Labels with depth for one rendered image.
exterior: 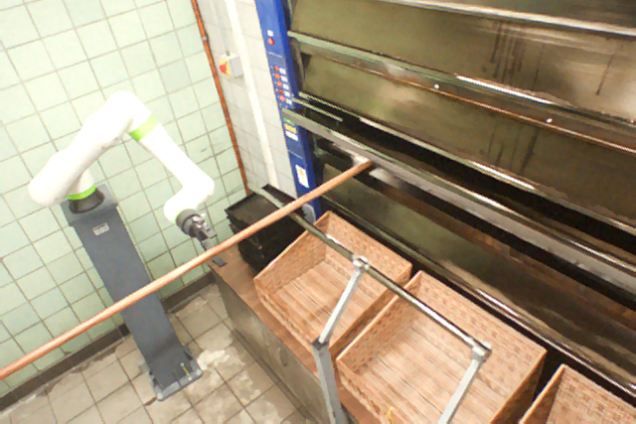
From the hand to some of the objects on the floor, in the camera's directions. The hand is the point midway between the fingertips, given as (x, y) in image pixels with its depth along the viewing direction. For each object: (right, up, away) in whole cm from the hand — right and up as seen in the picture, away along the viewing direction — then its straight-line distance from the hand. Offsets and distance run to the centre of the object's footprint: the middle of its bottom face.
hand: (217, 249), depth 182 cm
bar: (+52, -100, +52) cm, 124 cm away
